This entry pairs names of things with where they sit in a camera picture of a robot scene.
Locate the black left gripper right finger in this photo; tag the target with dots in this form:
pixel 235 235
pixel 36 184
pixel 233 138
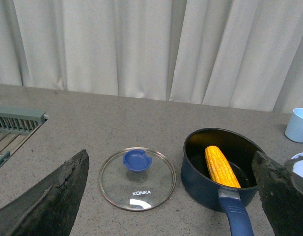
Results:
pixel 281 193

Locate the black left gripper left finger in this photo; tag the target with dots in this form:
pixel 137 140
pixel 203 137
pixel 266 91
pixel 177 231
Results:
pixel 51 206

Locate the yellow corn cob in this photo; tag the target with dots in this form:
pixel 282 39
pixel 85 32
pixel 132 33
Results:
pixel 219 168

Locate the glass lid with blue knob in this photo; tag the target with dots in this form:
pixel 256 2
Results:
pixel 137 179

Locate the light blue plate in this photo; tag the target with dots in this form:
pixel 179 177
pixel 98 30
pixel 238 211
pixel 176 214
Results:
pixel 298 166

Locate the light blue cup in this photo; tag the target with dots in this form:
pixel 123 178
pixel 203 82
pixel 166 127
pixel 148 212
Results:
pixel 294 130

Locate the dark blue saucepan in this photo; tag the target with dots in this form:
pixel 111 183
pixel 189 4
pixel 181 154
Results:
pixel 239 152

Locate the green dish rack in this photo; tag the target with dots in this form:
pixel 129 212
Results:
pixel 17 125

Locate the white curtain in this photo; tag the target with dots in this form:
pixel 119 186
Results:
pixel 231 53

